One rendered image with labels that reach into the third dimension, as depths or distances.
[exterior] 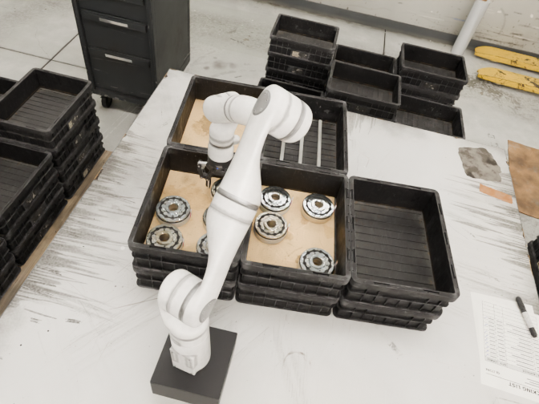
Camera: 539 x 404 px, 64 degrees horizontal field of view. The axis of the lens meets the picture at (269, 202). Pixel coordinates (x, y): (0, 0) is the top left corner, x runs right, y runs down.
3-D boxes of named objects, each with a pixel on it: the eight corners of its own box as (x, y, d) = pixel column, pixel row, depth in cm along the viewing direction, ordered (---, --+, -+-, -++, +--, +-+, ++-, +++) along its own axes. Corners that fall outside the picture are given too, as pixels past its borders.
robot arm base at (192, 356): (200, 377, 106) (196, 348, 94) (167, 363, 108) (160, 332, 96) (216, 345, 112) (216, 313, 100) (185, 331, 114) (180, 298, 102)
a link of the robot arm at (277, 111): (281, 81, 80) (223, 204, 82) (318, 105, 85) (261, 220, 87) (259, 79, 88) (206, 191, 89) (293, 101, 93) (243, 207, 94)
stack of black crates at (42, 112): (70, 202, 215) (47, 133, 181) (14, 187, 216) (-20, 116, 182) (107, 150, 241) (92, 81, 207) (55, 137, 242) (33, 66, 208)
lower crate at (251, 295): (330, 319, 132) (340, 300, 123) (233, 304, 131) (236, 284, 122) (331, 218, 158) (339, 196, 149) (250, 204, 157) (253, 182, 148)
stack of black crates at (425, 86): (434, 113, 306) (464, 56, 272) (436, 140, 286) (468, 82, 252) (378, 99, 307) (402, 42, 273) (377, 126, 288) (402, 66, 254)
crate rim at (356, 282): (457, 303, 117) (461, 299, 115) (349, 286, 116) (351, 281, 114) (435, 194, 143) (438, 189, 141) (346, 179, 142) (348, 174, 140)
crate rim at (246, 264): (349, 286, 116) (351, 281, 114) (238, 268, 115) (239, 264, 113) (346, 179, 142) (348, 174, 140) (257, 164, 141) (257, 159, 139)
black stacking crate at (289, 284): (339, 301, 124) (350, 282, 115) (237, 285, 122) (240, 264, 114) (338, 199, 149) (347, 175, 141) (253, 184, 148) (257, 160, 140)
